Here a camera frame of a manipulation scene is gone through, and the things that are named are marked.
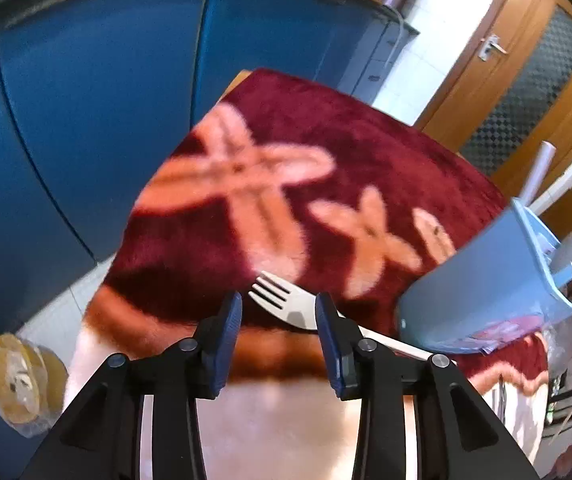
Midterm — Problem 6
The white rod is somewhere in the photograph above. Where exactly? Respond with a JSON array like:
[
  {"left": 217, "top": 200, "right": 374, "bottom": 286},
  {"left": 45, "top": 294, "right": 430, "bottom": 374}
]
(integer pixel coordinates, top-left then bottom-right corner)
[{"left": 522, "top": 141, "right": 557, "bottom": 206}]

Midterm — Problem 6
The white power cable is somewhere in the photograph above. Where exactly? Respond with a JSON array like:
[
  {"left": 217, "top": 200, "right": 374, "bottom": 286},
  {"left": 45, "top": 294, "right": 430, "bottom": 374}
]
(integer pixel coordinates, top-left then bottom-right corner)
[{"left": 390, "top": 6, "right": 403, "bottom": 57}]

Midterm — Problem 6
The dark red printed blanket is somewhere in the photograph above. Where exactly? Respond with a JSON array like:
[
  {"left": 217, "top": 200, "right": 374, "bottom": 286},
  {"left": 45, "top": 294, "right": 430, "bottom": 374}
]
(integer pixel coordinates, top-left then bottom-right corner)
[{"left": 63, "top": 67, "right": 552, "bottom": 480}]

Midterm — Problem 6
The wooden door with glass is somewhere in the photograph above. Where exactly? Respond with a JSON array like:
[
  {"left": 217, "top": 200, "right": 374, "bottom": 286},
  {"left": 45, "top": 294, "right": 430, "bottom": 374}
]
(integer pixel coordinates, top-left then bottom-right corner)
[{"left": 416, "top": 0, "right": 572, "bottom": 196}]

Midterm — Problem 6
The plastic wrapped round tan object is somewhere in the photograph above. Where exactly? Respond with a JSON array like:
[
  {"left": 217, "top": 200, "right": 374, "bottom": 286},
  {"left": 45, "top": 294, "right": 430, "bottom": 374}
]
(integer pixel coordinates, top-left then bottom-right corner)
[{"left": 0, "top": 334, "right": 69, "bottom": 438}]

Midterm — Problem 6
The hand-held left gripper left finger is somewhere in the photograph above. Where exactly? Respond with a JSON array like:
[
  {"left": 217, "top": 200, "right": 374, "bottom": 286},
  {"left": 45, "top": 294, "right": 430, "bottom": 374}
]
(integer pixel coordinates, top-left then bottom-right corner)
[{"left": 18, "top": 291, "right": 243, "bottom": 480}]

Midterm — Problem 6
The blue kitchen cabinet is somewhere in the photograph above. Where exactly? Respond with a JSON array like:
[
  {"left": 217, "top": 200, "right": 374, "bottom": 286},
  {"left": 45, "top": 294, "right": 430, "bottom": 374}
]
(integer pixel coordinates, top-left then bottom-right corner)
[{"left": 0, "top": 0, "right": 419, "bottom": 461}]

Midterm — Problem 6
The metal door handle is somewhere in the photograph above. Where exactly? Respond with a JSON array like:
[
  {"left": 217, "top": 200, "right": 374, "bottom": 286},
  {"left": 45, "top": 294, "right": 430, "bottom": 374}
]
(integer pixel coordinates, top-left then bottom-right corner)
[{"left": 480, "top": 35, "right": 508, "bottom": 62}]

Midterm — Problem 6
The light blue utensil holder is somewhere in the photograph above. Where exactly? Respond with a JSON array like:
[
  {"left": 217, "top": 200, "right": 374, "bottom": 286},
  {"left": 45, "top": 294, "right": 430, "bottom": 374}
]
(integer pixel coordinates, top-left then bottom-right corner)
[{"left": 397, "top": 198, "right": 572, "bottom": 357}]

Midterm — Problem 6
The grey spoon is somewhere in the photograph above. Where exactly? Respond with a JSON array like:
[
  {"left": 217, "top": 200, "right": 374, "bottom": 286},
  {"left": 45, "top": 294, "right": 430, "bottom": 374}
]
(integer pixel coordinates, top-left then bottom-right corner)
[{"left": 550, "top": 228, "right": 572, "bottom": 281}]

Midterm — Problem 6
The metal fork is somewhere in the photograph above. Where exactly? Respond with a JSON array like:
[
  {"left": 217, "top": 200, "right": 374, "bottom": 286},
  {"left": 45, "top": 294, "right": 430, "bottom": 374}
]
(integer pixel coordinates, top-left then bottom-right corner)
[{"left": 249, "top": 271, "right": 458, "bottom": 367}]

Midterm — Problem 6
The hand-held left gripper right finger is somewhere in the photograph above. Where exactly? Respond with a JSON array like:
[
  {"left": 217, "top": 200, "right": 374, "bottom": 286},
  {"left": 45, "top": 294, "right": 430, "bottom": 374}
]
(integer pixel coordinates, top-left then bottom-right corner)
[{"left": 314, "top": 292, "right": 542, "bottom": 480}]

